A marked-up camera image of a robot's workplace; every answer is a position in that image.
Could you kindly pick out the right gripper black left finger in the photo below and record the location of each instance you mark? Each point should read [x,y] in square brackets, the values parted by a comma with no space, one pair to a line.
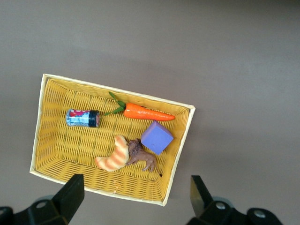
[68,199]

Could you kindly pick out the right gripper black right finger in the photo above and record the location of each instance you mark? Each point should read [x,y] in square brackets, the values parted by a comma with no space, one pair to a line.
[201,201]

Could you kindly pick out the yellow woven basket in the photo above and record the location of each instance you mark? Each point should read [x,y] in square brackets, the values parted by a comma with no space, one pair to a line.
[70,145]

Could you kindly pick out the toy croissant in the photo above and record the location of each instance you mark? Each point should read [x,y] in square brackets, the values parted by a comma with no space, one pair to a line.
[117,157]

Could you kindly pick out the brown toy lion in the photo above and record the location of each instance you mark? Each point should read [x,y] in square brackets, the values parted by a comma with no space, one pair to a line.
[140,154]

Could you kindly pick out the purple foam block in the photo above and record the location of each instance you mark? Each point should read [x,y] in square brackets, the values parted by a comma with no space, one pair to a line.
[155,139]

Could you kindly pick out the small dark can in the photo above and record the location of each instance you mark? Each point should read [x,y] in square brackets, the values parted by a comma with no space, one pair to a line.
[82,118]

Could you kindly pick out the orange toy carrot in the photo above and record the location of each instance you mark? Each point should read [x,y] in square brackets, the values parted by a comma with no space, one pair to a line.
[145,113]

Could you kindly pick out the brown table cover sheet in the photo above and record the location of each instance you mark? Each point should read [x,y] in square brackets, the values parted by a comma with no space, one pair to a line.
[211,47]

